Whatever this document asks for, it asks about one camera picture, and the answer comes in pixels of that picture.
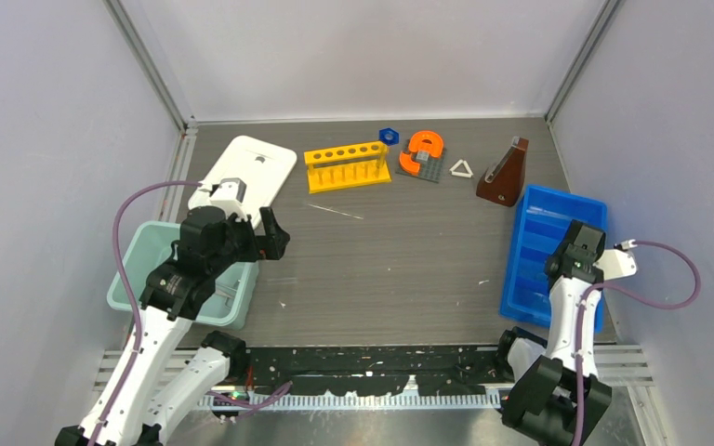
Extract yellow test tube rack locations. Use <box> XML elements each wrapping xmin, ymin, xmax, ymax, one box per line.
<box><xmin>303</xmin><ymin>141</ymin><xmax>391</xmax><ymax>194</ymax></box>

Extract grey studded base plate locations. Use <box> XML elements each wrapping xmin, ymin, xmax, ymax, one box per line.
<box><xmin>395</xmin><ymin>139</ymin><xmax>447</xmax><ymax>183</ymax></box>

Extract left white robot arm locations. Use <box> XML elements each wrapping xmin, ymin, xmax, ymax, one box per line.
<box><xmin>55</xmin><ymin>206</ymin><xmax>290</xmax><ymax>445</ymax></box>

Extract white plastic lid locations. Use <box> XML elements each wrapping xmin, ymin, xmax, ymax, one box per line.
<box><xmin>188</xmin><ymin>136</ymin><xmax>298</xmax><ymax>228</ymax></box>

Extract metal crucible tongs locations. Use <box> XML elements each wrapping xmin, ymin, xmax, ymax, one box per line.
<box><xmin>216</xmin><ymin>280</ymin><xmax>252</xmax><ymax>307</ymax></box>

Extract orange curved block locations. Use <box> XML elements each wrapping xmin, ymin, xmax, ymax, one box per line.
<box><xmin>398</xmin><ymin>130</ymin><xmax>446</xmax><ymax>182</ymax></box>

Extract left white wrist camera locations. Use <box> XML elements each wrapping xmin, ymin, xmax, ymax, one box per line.
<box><xmin>208</xmin><ymin>177</ymin><xmax>251</xmax><ymax>221</ymax></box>

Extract white clay triangle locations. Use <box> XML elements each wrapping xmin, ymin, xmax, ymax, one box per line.
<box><xmin>449</xmin><ymin>159</ymin><xmax>473</xmax><ymax>178</ymax></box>

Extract blue hexagonal nut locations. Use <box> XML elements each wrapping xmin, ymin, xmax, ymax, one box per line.
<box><xmin>378</xmin><ymin>127</ymin><xmax>400</xmax><ymax>146</ymax></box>

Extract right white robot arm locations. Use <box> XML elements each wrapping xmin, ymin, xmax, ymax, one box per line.
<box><xmin>493</xmin><ymin>220</ymin><xmax>613</xmax><ymax>445</ymax></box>

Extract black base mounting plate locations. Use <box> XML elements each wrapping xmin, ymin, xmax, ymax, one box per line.
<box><xmin>227</xmin><ymin>344</ymin><xmax>514</xmax><ymax>397</ymax></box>

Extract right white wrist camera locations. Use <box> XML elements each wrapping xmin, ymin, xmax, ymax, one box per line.
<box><xmin>595</xmin><ymin>239</ymin><xmax>638</xmax><ymax>282</ymax></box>

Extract teal plastic bin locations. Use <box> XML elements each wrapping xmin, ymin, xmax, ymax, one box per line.
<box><xmin>106</xmin><ymin>221</ymin><xmax>259</xmax><ymax>331</ymax></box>

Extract thin glass rod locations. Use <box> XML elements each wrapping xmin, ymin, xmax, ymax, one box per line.
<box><xmin>306</xmin><ymin>203</ymin><xmax>364</xmax><ymax>220</ymax></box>

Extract glass stirring rod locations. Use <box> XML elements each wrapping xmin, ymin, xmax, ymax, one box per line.
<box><xmin>527</xmin><ymin>206</ymin><xmax>572</xmax><ymax>221</ymax></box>

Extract blue plastic bin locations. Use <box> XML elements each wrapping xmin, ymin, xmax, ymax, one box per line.
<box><xmin>499</xmin><ymin>185</ymin><xmax>608</xmax><ymax>328</ymax></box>

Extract brown wedge stand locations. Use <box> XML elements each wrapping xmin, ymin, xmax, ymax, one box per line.
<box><xmin>476</xmin><ymin>137</ymin><xmax>529</xmax><ymax>207</ymax></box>

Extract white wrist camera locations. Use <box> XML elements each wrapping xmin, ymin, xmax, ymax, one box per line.
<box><xmin>208</xmin><ymin>177</ymin><xmax>251</xmax><ymax>221</ymax></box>
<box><xmin>595</xmin><ymin>239</ymin><xmax>638</xmax><ymax>282</ymax></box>

